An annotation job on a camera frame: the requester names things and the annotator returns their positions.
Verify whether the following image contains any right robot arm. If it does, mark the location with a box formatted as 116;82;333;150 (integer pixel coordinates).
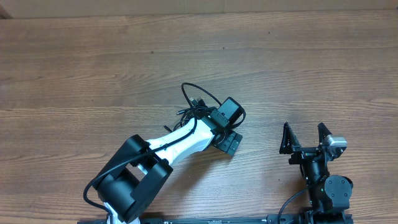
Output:
277;122;353;223

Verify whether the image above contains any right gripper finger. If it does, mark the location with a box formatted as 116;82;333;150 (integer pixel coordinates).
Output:
318;123;332;145
279;122;300;154

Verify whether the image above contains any black USB cable one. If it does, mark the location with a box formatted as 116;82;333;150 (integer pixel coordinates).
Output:
174;96;217;130

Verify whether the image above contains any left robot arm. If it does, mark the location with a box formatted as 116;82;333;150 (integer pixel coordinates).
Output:
93;97;246;223

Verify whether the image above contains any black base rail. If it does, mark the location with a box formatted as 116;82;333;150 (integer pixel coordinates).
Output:
77;213;354;224

